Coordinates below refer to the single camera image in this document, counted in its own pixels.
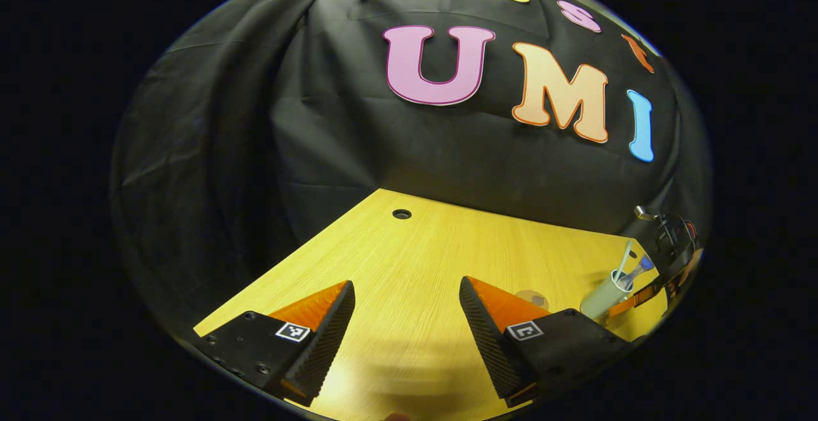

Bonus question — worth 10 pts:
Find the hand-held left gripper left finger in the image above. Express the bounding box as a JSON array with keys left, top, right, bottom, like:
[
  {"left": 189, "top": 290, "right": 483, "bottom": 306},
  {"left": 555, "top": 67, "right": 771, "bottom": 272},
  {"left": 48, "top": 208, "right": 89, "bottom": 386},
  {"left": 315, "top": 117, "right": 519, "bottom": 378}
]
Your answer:
[{"left": 195, "top": 280, "right": 356, "bottom": 408}]

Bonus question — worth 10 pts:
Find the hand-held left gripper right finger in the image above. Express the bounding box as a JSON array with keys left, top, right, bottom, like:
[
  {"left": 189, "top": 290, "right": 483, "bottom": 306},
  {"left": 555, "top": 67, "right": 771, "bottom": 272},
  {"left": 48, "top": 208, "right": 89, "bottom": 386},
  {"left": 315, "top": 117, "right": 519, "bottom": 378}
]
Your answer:
[{"left": 459, "top": 275, "right": 633, "bottom": 409}]

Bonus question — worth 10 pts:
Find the pale blue cup wooden handle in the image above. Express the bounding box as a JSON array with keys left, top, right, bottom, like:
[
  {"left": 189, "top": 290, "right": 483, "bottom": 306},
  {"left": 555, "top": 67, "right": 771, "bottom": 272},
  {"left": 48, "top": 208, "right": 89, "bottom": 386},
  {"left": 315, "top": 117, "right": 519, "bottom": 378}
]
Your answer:
[{"left": 580, "top": 270, "right": 635, "bottom": 321}]

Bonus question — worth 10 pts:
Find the mint green toothbrush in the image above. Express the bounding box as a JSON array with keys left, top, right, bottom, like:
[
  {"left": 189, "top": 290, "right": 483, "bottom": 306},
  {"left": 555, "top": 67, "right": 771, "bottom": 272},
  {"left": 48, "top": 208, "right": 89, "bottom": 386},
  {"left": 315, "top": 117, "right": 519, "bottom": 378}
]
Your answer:
[{"left": 613, "top": 240, "right": 634, "bottom": 281}]

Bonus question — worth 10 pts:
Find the round brown coaster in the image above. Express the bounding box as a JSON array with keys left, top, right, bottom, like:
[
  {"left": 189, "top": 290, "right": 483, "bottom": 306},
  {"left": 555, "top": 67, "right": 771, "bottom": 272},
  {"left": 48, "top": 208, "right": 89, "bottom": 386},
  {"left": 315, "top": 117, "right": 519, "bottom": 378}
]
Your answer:
[{"left": 516, "top": 289, "right": 550, "bottom": 312}]

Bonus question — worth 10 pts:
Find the wooden desktop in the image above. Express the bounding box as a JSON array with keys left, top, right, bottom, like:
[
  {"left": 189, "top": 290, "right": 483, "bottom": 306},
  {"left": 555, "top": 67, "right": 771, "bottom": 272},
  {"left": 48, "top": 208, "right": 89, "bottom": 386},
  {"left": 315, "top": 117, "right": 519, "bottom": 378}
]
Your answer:
[{"left": 194, "top": 188, "right": 668, "bottom": 421}]

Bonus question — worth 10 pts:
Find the black backdrop cloth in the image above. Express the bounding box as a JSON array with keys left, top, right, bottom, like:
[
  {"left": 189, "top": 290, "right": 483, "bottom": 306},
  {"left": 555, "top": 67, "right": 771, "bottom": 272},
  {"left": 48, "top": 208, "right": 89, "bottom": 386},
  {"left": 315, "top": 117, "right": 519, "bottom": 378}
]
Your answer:
[{"left": 110, "top": 0, "right": 713, "bottom": 345}]

